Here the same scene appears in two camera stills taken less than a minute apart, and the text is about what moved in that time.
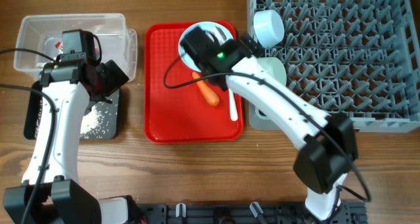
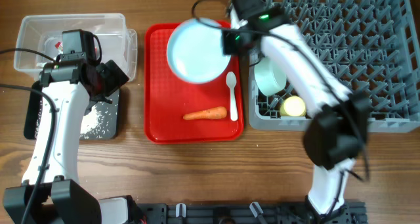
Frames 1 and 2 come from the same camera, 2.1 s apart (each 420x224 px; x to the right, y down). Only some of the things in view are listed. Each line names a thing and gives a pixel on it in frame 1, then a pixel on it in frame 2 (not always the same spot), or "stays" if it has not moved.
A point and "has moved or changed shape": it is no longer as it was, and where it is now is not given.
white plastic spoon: [233, 110] stays
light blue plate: [221, 33] has moved or changed shape
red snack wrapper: [59, 46] stays
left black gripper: [99, 97] stays
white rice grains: [99, 120] stays
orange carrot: [207, 91] to [216, 113]
